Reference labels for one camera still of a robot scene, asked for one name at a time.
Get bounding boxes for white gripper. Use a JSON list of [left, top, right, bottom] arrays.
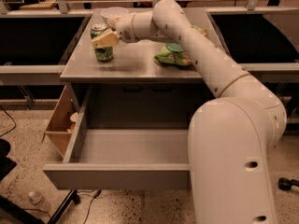
[[92, 14, 135, 49]]

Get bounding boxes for green soda can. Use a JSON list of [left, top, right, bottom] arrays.
[[90, 23, 113, 62]]

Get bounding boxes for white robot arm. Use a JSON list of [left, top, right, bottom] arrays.
[[92, 0, 287, 224]]

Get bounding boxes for grey open top drawer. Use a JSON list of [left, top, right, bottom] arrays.
[[43, 84, 201, 190]]

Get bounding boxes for white bowl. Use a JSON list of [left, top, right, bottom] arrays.
[[100, 7, 129, 27]]

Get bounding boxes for grey cabinet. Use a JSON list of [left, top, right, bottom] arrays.
[[60, 7, 232, 114]]

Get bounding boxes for green chip bag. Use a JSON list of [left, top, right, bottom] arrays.
[[153, 25, 208, 67]]

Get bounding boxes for brown cardboard box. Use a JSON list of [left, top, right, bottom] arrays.
[[44, 87, 76, 157]]

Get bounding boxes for clear plastic bottle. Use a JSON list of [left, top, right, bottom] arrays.
[[25, 191, 50, 215]]

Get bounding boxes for black chair base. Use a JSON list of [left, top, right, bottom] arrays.
[[1, 139, 81, 224]]

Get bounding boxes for black chair caster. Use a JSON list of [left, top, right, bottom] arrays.
[[278, 177, 299, 191]]

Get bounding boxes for black cable on floor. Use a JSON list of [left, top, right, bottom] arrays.
[[78, 189, 103, 224]]

